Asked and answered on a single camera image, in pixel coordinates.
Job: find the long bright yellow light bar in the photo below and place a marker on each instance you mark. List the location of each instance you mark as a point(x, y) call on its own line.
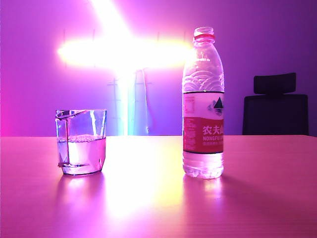
point(123, 53)

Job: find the clear faceted glass mug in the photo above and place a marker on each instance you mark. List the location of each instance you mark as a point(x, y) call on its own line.
point(81, 151)

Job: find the black office chair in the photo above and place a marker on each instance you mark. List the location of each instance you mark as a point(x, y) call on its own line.
point(275, 114)

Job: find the cyan white light tube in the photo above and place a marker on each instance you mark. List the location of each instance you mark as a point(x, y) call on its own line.
point(125, 104)

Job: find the clear red-label water bottle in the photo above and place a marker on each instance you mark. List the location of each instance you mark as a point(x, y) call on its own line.
point(203, 138)

